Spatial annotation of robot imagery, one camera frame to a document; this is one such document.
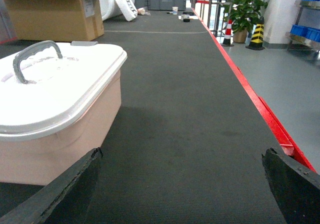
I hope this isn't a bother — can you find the grey plastic crate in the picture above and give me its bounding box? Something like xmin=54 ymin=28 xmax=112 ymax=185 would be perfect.
xmin=147 ymin=0 xmax=186 ymax=11

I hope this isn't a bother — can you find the white lid with grey handle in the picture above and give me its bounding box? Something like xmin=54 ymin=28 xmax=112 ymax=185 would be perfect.
xmin=0 ymin=41 xmax=127 ymax=142

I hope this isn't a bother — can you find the cardboard box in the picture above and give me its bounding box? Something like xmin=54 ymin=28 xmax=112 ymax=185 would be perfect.
xmin=4 ymin=0 xmax=104 ymax=42

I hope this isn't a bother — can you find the small blue bin right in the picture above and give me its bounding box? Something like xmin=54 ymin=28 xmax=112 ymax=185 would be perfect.
xmin=290 ymin=24 xmax=309 ymax=37

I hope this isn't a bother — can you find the red white traffic cone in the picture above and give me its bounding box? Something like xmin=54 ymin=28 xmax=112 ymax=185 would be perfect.
xmin=221 ymin=19 xmax=234 ymax=47

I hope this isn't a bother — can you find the green potted plant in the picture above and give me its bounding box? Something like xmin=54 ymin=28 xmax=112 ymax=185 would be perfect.
xmin=223 ymin=0 xmax=269 ymax=43

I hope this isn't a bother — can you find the white foam roll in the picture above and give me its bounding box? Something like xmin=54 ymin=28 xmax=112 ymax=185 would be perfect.
xmin=99 ymin=0 xmax=138 ymax=22

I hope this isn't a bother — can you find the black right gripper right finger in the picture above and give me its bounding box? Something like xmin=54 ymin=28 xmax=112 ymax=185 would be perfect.
xmin=261 ymin=147 xmax=320 ymax=224

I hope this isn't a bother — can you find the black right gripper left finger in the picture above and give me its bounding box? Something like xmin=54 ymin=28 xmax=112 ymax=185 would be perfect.
xmin=0 ymin=147 xmax=103 ymax=224

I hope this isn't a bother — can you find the pink plastic storage box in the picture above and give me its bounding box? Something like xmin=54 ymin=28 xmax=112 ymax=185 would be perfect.
xmin=0 ymin=71 xmax=122 ymax=186

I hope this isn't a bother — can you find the yellow black striped bollard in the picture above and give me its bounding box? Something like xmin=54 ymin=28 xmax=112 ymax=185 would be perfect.
xmin=246 ymin=16 xmax=265 ymax=51

